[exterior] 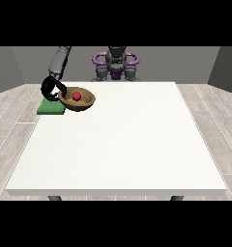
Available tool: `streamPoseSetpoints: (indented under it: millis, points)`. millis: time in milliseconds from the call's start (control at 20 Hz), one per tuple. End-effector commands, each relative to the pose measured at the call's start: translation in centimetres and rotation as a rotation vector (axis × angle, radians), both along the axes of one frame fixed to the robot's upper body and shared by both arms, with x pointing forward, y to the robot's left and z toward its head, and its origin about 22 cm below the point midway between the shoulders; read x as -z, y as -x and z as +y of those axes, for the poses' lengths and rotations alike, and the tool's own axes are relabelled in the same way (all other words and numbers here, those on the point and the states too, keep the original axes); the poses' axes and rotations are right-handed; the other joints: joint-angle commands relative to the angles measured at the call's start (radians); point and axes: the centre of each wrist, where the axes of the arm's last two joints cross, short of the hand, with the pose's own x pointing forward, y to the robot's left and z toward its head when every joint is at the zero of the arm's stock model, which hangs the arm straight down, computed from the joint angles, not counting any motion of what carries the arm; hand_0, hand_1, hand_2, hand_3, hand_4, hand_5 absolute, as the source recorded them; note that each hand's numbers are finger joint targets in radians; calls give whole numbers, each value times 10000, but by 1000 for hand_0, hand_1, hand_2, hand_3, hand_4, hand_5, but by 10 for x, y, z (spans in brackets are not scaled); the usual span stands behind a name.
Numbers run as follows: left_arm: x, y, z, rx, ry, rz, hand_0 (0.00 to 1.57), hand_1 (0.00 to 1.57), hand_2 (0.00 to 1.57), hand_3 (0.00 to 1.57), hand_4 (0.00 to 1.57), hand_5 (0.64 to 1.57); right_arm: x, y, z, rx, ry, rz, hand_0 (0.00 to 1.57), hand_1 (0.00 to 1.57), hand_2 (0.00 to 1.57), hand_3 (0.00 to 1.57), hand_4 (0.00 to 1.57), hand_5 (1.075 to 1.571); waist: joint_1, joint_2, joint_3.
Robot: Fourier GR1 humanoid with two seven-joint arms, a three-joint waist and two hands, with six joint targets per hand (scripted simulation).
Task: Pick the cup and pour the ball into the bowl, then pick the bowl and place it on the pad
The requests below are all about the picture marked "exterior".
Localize green square pad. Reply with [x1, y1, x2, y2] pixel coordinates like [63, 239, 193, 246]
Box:
[36, 97, 66, 116]

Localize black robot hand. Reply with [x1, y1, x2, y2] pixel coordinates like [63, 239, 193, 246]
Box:
[40, 75, 68, 102]

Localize brown wooden bowl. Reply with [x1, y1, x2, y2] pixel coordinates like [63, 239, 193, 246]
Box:
[57, 87, 97, 113]

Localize grey robot trunk purple rings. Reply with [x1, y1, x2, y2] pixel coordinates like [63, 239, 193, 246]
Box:
[90, 46, 142, 83]

